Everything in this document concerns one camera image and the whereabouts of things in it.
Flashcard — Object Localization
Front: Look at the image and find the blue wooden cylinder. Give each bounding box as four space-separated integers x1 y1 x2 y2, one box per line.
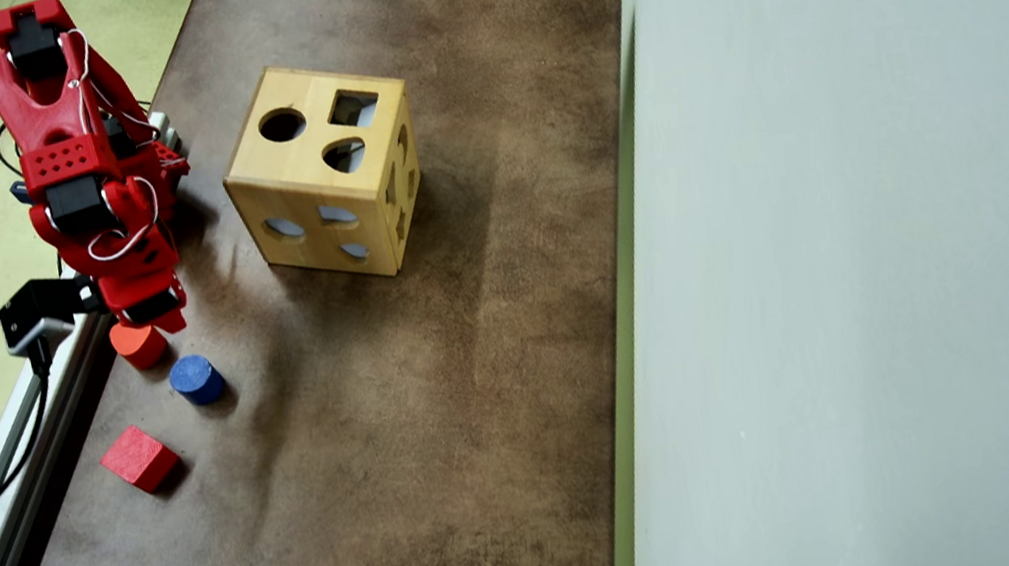
165 350 231 411

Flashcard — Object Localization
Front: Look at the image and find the wooden shape sorter box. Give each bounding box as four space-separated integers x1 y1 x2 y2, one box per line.
206 45 439 301

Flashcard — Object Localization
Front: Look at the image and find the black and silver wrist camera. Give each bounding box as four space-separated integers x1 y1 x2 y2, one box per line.
0 269 110 360

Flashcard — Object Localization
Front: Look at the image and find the black camera cable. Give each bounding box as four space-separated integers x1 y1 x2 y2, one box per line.
0 334 78 505

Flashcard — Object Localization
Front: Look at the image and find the orange rounded wooden block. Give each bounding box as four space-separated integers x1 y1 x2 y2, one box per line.
107 316 173 375

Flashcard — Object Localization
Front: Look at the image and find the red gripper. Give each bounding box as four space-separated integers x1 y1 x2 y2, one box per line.
58 218 193 351

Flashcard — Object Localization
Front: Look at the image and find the red wooden cube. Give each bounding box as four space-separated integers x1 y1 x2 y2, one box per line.
94 418 187 502

